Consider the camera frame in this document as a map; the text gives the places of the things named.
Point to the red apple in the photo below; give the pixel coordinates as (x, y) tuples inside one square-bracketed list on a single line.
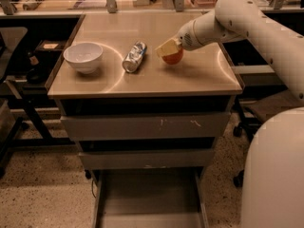
[(173, 58)]

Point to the grey drawer cabinet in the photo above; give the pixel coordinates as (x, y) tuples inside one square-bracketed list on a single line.
[(201, 82)]

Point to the long background workbench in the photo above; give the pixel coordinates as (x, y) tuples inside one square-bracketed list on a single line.
[(68, 7)]

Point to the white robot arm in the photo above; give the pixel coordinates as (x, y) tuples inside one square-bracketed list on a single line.
[(273, 182)]

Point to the crushed silver soda can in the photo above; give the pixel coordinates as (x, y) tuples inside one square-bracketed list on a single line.
[(134, 57)]

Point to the top grey drawer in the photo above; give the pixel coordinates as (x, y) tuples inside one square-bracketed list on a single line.
[(136, 127)]

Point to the open bottom grey drawer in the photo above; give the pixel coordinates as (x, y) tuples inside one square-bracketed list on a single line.
[(149, 198)]

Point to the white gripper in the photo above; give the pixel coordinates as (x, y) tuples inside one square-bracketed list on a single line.
[(187, 39)]

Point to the dark bottle on shelf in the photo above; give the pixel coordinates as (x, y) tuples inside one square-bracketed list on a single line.
[(38, 73)]

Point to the black office chair right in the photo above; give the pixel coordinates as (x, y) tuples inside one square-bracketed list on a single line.
[(253, 115)]

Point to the white bowl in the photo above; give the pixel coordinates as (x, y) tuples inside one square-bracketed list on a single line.
[(84, 57)]

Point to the middle grey drawer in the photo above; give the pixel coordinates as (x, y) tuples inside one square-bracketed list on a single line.
[(146, 159)]

